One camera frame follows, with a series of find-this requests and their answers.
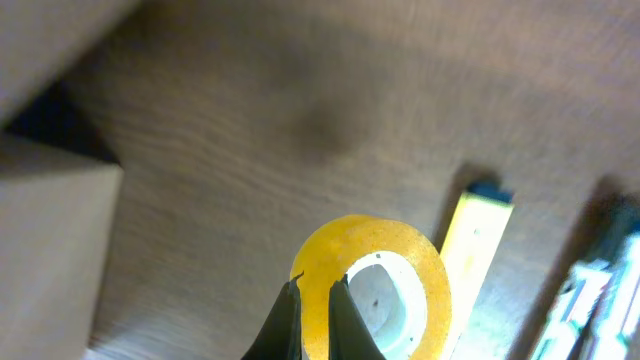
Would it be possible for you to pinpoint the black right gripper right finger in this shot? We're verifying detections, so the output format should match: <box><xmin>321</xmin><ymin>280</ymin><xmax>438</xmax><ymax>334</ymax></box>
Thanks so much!
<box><xmin>329</xmin><ymin>275</ymin><xmax>385</xmax><ymax>360</ymax></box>

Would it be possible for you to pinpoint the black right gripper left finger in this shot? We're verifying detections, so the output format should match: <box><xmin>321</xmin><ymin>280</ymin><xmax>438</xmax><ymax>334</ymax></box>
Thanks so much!
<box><xmin>242</xmin><ymin>273</ymin><xmax>303</xmax><ymax>360</ymax></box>

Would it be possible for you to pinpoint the yellow tape roll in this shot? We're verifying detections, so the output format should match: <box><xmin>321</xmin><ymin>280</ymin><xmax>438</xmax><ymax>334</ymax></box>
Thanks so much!
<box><xmin>290</xmin><ymin>215</ymin><xmax>452</xmax><ymax>359</ymax></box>

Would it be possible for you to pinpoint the yellow highlighter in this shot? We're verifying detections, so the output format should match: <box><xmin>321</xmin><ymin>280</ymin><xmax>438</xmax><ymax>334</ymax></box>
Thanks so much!
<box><xmin>440</xmin><ymin>183</ymin><xmax>514</xmax><ymax>359</ymax></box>

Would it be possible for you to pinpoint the black whiteboard marker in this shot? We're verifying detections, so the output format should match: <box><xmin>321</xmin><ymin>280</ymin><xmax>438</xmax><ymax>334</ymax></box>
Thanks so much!
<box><xmin>529</xmin><ymin>201</ymin><xmax>639</xmax><ymax>360</ymax></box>

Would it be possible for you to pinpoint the blue whiteboard marker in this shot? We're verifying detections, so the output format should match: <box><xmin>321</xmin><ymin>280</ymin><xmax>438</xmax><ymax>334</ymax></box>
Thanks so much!
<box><xmin>579</xmin><ymin>222</ymin><xmax>639</xmax><ymax>360</ymax></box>

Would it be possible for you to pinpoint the brown cardboard box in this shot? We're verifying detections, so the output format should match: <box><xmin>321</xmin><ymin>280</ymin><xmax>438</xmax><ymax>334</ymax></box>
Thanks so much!
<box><xmin>1</xmin><ymin>0</ymin><xmax>135</xmax><ymax>359</ymax></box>

